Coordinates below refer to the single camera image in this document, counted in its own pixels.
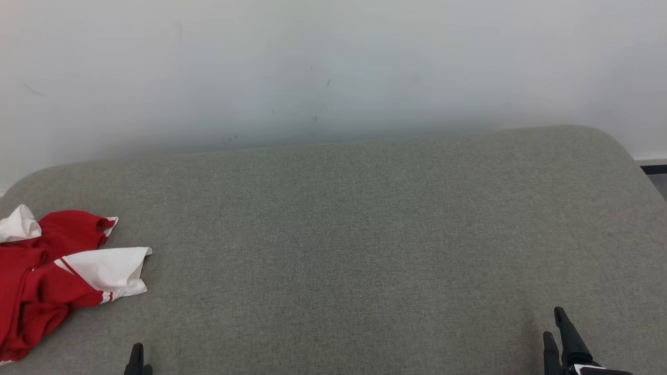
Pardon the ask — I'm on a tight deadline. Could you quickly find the white and black baseboard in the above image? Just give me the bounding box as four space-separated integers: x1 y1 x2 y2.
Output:
633 155 667 175

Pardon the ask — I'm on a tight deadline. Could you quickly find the red jersey with white sleeves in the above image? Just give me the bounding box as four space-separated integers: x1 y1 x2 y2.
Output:
0 246 153 364

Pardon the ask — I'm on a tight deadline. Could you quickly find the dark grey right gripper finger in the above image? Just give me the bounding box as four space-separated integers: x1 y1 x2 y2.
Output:
543 331 562 375
554 307 593 368

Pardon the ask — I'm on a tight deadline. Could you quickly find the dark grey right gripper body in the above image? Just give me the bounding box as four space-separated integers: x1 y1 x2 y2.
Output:
561 358 634 375

